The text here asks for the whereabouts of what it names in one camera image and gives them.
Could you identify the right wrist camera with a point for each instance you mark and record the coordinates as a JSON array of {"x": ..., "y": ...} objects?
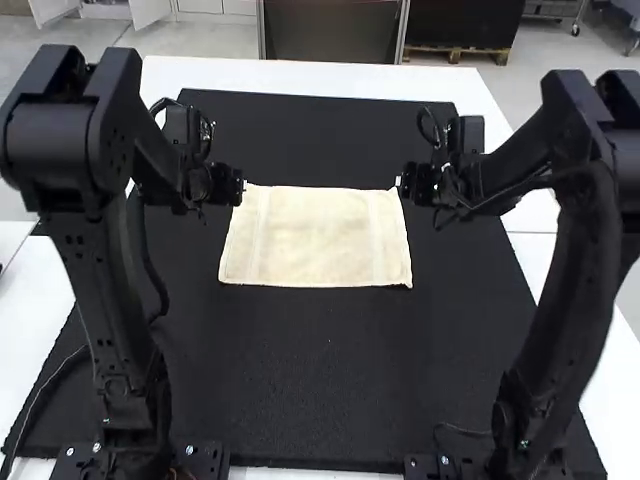
[{"x": 467, "y": 132}]

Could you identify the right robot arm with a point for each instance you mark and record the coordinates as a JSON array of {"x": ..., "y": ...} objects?
[{"x": 575, "y": 225}]

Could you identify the pale towel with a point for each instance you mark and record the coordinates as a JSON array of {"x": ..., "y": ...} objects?
[{"x": 315, "y": 235}]

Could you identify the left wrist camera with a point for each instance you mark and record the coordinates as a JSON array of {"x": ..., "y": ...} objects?
[{"x": 185, "y": 125}]

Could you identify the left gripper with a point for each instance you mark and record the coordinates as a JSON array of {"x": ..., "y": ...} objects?
[{"x": 220, "y": 182}]

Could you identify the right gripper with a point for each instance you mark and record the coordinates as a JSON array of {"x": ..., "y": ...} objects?
[{"x": 422, "y": 182}]

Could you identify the white framed black panel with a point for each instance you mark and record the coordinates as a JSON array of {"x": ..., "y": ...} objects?
[{"x": 330, "y": 30}]

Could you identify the black panel stack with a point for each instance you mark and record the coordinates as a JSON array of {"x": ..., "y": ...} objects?
[{"x": 465, "y": 22}]

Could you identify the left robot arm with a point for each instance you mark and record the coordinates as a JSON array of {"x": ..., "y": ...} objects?
[{"x": 100, "y": 150}]

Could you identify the wooden pallet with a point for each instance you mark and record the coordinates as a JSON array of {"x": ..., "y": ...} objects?
[{"x": 457, "y": 54}]

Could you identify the metal trolley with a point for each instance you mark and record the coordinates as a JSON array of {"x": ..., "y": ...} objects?
[{"x": 555, "y": 10}]

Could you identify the black mat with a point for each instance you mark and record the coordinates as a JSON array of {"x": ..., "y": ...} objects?
[{"x": 325, "y": 375}]

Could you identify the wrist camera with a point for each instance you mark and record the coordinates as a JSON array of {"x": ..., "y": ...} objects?
[
  {"x": 185, "y": 125},
  {"x": 467, "y": 132}
]

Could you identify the grey cupboard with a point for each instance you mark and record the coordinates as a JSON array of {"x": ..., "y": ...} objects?
[{"x": 200, "y": 7}]

